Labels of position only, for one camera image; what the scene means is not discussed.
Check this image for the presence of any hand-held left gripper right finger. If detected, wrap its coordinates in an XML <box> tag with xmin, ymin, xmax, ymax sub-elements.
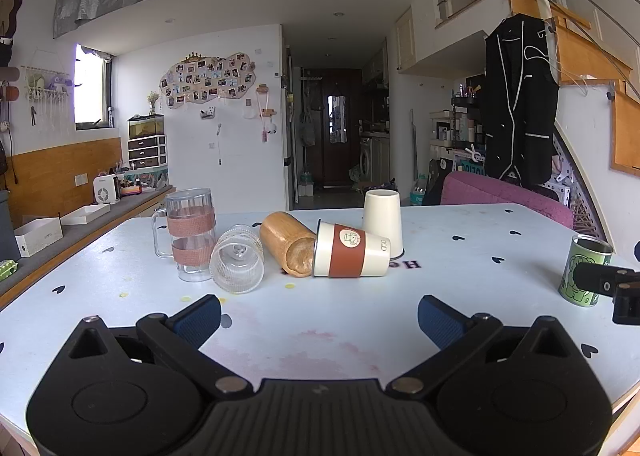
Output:
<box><xmin>386</xmin><ymin>294</ymin><xmax>579</xmax><ymax>396</ymax></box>

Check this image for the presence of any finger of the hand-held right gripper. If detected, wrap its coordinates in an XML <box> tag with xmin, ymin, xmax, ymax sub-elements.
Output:
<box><xmin>574</xmin><ymin>263</ymin><xmax>640</xmax><ymax>325</ymax></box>

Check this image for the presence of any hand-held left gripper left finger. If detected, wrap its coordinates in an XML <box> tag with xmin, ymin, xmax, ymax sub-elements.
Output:
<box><xmin>64</xmin><ymin>294</ymin><xmax>254</xmax><ymax>396</ymax></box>

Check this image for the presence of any white cup with brown sleeve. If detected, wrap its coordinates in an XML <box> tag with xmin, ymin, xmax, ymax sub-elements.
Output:
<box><xmin>312</xmin><ymin>219</ymin><xmax>392</xmax><ymax>280</ymax></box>

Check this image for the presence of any ribbed clear glass cup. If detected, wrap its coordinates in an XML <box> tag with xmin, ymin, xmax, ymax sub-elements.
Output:
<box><xmin>209</xmin><ymin>224</ymin><xmax>265</xmax><ymax>295</ymax></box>

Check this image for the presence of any plain white cup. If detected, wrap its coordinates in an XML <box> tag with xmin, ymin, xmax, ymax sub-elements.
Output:
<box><xmin>361</xmin><ymin>189</ymin><xmax>405</xmax><ymax>260</ymax></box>

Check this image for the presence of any wooden cup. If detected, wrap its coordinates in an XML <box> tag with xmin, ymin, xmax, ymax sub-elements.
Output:
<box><xmin>258</xmin><ymin>211</ymin><xmax>317</xmax><ymax>279</ymax></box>

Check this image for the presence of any green tin can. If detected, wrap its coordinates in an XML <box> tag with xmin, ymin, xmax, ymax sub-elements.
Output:
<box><xmin>558</xmin><ymin>234</ymin><xmax>614</xmax><ymax>308</ymax></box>

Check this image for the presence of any clear mug with pink bands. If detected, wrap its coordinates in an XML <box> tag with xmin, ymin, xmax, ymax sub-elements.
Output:
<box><xmin>151</xmin><ymin>188</ymin><xmax>217</xmax><ymax>283</ymax></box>

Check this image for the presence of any pink chair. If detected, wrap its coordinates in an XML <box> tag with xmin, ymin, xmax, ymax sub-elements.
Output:
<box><xmin>439</xmin><ymin>170</ymin><xmax>575</xmax><ymax>230</ymax></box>

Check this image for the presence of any flat white tray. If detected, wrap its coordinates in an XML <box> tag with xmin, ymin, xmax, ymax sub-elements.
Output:
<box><xmin>60</xmin><ymin>204</ymin><xmax>112</xmax><ymax>226</ymax></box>

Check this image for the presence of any white air purifier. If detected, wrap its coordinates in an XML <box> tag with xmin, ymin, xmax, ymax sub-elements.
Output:
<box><xmin>93</xmin><ymin>174</ymin><xmax>121</xmax><ymax>206</ymax></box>

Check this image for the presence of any small drawer unit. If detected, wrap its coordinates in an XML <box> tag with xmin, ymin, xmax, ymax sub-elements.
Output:
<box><xmin>127</xmin><ymin>135</ymin><xmax>167</xmax><ymax>170</ymax></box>

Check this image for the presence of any washing machine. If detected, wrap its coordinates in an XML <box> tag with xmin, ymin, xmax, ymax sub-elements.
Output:
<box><xmin>359</xmin><ymin>136</ymin><xmax>374</xmax><ymax>183</ymax></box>

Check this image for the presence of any white cardboard box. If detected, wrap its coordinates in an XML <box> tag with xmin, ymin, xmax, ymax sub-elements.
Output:
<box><xmin>13</xmin><ymin>217</ymin><xmax>64</xmax><ymax>258</ymax></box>

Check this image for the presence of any black jacket with white trim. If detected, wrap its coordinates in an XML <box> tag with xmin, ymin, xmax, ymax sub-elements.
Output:
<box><xmin>480</xmin><ymin>13</ymin><xmax>561</xmax><ymax>188</ymax></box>

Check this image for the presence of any fish tank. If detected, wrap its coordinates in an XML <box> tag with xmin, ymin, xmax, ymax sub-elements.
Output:
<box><xmin>128</xmin><ymin>114</ymin><xmax>165</xmax><ymax>141</ymax></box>

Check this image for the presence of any black storage rack with bottles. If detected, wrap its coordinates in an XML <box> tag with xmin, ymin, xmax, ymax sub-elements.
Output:
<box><xmin>449</xmin><ymin>81</ymin><xmax>486</xmax><ymax>148</ymax></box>

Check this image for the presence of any dark wooden door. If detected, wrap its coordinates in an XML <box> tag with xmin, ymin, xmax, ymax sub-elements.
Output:
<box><xmin>322</xmin><ymin>68</ymin><xmax>362</xmax><ymax>187</ymax></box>

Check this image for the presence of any wooden staircase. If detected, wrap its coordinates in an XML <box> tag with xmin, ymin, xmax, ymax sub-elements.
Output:
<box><xmin>506</xmin><ymin>0</ymin><xmax>640</xmax><ymax>178</ymax></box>

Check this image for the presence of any cloud-shaped photo board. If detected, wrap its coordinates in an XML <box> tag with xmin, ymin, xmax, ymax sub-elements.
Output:
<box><xmin>159</xmin><ymin>52</ymin><xmax>257</xmax><ymax>112</ymax></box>

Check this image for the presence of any window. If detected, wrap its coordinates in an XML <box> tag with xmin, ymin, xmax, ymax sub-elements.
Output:
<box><xmin>74</xmin><ymin>44</ymin><xmax>113</xmax><ymax>131</ymax></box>

